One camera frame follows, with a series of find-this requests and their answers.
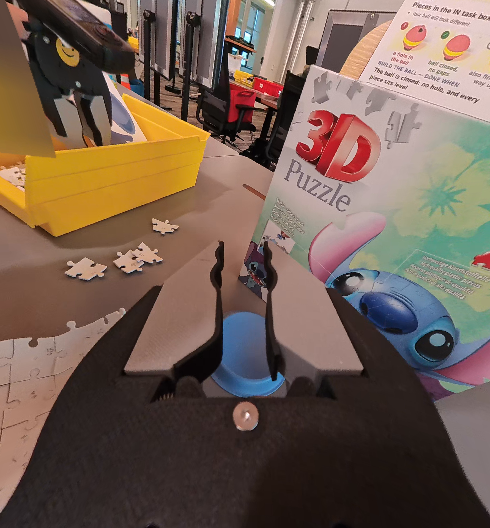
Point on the blue round plastic stand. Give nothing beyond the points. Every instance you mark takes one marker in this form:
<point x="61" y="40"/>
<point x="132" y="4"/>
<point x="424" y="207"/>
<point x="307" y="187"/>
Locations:
<point x="245" y="354"/>

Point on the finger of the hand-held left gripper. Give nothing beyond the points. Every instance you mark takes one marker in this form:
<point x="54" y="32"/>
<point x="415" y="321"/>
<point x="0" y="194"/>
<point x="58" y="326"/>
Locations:
<point x="75" y="119"/>
<point x="100" y="115"/>

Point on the pile of white puzzle pieces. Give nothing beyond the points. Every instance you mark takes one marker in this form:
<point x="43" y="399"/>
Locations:
<point x="11" y="175"/>

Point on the grey rolling partition panel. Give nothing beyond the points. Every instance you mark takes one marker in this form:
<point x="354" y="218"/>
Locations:
<point x="160" y="37"/>
<point x="205" y="41"/>

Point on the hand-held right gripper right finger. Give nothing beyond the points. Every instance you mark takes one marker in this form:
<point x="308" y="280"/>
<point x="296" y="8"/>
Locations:
<point x="315" y="330"/>

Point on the printed cardboard puzzle box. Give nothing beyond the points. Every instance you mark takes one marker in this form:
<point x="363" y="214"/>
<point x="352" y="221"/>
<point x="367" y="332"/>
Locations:
<point x="393" y="227"/>

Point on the large grey panel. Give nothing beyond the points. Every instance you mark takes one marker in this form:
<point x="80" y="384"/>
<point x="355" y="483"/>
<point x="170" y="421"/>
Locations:
<point x="344" y="37"/>

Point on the red storage bin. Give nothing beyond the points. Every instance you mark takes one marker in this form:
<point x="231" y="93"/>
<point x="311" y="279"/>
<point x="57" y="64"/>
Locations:
<point x="267" y="86"/>

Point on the yellow storage bin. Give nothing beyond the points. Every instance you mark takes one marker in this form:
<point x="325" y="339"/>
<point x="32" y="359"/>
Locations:
<point x="244" y="77"/>

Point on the white assembled puzzle ball section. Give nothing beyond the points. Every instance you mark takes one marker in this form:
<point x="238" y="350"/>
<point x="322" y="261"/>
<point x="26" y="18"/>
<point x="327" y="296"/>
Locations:
<point x="18" y="392"/>

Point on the instruction sign on stand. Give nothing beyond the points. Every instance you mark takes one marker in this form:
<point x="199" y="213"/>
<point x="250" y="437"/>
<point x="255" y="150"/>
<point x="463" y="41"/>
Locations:
<point x="364" y="53"/>

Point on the black office chair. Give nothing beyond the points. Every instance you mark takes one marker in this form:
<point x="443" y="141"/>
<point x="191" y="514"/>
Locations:
<point x="288" y="115"/>

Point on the orange traffic cone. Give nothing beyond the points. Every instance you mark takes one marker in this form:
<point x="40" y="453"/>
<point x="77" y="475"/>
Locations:
<point x="124" y="79"/>

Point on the blue white printed card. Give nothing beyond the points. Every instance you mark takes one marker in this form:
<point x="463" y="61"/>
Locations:
<point x="125" y="119"/>

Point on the single white puzzle piece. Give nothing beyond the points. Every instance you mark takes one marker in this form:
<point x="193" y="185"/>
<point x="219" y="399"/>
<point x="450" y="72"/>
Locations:
<point x="164" y="226"/>
<point x="86" y="269"/>
<point x="124" y="264"/>
<point x="149" y="253"/>

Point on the yellow plastic bin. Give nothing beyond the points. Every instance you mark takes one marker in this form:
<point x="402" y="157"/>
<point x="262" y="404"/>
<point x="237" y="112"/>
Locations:
<point x="112" y="181"/>

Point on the white instruction card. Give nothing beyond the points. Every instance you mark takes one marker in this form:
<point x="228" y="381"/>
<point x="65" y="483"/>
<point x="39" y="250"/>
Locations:
<point x="443" y="49"/>

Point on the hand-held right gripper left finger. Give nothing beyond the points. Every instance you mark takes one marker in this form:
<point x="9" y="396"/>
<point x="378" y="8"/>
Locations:
<point x="174" y="330"/>

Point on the red backed office chair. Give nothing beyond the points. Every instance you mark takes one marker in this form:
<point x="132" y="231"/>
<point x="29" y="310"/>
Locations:
<point x="240" y="103"/>

